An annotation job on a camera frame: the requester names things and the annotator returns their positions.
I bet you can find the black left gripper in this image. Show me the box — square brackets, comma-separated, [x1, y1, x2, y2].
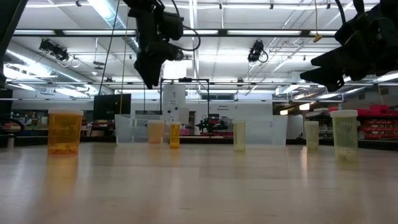
[134, 39, 185, 90]

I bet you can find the clear plastic bin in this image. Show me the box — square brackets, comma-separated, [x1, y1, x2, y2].
[235, 114, 289, 147]
[114, 113, 170, 146]

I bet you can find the cluttered background workbench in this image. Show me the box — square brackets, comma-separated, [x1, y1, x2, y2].
[11, 108, 113, 138]

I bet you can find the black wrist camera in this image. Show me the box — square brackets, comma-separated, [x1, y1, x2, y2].
[334, 11, 379, 44]
[160, 11, 185, 41]

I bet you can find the slim orange pill bottle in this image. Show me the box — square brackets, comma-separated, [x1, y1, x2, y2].
[169, 121, 182, 149]

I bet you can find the black ceiling camera cluster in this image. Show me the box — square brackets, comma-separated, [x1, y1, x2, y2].
[39, 38, 71, 62]

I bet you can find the small black background robot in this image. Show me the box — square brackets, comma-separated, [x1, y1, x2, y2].
[195, 114, 229, 137]

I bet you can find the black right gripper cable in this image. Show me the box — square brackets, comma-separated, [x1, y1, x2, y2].
[338, 0, 348, 24]

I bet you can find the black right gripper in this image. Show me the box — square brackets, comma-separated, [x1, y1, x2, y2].
[300, 12, 398, 93]

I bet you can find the large orange pill bottle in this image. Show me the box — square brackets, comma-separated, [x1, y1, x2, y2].
[47, 108, 84, 156]

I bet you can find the black hanging cable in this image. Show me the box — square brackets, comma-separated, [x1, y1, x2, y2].
[98, 0, 121, 96]

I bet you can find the white machine cabinet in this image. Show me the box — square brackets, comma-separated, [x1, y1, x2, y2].
[162, 84, 190, 125]

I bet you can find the thin black metal frame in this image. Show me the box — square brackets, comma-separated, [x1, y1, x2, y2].
[160, 77, 211, 122]

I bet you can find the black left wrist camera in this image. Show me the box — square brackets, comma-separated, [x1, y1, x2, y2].
[160, 11, 185, 41]

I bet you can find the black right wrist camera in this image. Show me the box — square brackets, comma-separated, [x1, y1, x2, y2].
[334, 11, 379, 44]

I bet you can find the black monitor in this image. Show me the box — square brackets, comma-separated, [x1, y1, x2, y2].
[93, 93, 132, 121]

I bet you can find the shelf with red bins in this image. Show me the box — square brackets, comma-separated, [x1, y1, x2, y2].
[310, 104, 398, 141]

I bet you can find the medium yellow-green pill bottle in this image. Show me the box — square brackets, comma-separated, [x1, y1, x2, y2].
[304, 120, 320, 152]

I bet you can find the yellow hanging cord connector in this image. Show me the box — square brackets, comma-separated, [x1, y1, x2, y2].
[312, 0, 323, 44]

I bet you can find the medium orange pill bottle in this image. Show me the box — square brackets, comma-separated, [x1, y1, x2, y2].
[147, 119, 165, 145]

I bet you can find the slim yellow-green pill bottle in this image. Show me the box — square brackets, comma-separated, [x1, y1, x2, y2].
[233, 119, 247, 152]

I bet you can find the large clear vial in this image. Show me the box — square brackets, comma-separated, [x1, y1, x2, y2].
[330, 110, 359, 162]

